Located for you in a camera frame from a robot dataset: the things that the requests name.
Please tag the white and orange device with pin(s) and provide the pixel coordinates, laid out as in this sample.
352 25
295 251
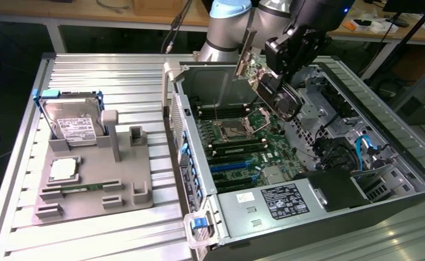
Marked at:
364 27

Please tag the silver disk bay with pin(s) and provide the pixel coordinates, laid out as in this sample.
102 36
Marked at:
308 111

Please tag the black plastic shroud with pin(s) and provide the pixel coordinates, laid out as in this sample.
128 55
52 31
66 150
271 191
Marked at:
336 190

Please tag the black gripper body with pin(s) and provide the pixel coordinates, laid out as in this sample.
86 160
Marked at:
322 13

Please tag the grey parts rack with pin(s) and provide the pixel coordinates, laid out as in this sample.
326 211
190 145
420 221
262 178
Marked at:
96 174

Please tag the silver chipset heatsink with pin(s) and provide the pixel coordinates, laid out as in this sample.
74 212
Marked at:
275 174

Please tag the grey power supply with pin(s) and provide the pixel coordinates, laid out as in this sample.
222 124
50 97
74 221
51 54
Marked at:
246 217

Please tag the green GPU with black cooler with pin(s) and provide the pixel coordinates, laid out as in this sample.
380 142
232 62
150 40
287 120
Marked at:
286 103

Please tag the black box under desk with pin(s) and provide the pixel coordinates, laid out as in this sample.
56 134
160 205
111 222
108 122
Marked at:
423 108

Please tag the long black expansion slot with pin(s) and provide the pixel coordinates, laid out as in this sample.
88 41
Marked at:
234 182
231 159

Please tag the black case latch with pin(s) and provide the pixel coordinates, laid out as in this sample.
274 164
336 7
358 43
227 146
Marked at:
187 111

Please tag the RAM slot with white clips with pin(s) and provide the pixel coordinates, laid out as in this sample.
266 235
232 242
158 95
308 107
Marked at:
231 106
231 112

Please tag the blue slot bracket retainer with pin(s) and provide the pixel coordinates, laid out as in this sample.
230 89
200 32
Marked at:
184 150

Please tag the green motherboard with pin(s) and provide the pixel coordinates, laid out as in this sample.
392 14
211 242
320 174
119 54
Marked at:
276 146

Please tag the black stand pole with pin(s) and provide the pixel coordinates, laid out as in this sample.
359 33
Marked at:
404 40

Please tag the black monitor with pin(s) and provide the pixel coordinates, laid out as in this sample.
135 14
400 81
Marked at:
408 5

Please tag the grey metal stand leg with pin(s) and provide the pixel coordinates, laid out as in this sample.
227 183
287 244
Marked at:
423 81

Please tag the metal socket cover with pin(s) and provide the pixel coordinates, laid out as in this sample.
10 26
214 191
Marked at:
258 117

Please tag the hard disk with blue caddy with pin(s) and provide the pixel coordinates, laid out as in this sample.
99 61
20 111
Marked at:
75 125

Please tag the green RAM stick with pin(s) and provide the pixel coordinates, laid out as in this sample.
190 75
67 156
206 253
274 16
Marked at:
83 187

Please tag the CPU socket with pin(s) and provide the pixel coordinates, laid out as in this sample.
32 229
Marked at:
232 130

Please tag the RAM stick with white label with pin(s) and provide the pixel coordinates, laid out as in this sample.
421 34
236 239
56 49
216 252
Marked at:
234 149

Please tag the black and grey PC case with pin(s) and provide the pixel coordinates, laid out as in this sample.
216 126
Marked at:
307 233

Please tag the wooden desk with white legs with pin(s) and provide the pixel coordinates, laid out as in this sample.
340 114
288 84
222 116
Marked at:
71 13
379 34

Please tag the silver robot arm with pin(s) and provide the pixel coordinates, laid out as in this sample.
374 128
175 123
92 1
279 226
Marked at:
227 32

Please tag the silver CPU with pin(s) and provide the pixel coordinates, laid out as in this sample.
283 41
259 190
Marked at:
64 170

